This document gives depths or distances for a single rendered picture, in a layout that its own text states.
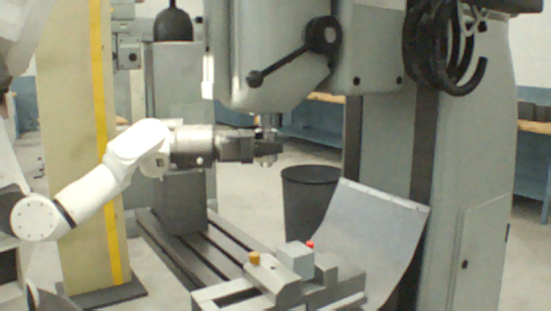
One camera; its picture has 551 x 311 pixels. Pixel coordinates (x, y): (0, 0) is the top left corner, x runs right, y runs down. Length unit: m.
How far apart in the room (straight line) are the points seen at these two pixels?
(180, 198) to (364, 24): 0.70
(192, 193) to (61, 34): 1.46
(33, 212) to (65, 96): 1.73
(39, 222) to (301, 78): 0.51
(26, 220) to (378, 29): 0.73
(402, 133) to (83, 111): 1.84
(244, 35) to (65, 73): 1.79
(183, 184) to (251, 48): 0.58
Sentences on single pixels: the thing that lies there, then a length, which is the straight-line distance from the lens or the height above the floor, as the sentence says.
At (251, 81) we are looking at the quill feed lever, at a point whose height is 1.38.
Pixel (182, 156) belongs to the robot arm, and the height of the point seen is 1.23.
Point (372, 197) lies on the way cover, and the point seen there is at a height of 1.05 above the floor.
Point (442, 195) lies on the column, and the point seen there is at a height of 1.10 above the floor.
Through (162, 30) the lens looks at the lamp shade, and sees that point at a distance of 0.72.
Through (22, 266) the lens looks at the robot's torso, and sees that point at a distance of 1.33.
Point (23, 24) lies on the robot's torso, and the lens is 0.86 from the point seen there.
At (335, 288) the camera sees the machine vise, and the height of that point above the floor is 0.97.
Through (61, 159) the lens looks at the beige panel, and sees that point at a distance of 2.48.
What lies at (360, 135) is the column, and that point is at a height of 1.21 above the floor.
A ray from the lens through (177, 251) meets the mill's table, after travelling 1.15.
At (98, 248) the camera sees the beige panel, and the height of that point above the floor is 0.31.
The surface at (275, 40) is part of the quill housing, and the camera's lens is 0.73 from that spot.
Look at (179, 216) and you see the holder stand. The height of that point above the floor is 0.97.
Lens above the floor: 1.41
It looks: 13 degrees down
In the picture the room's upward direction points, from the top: straight up
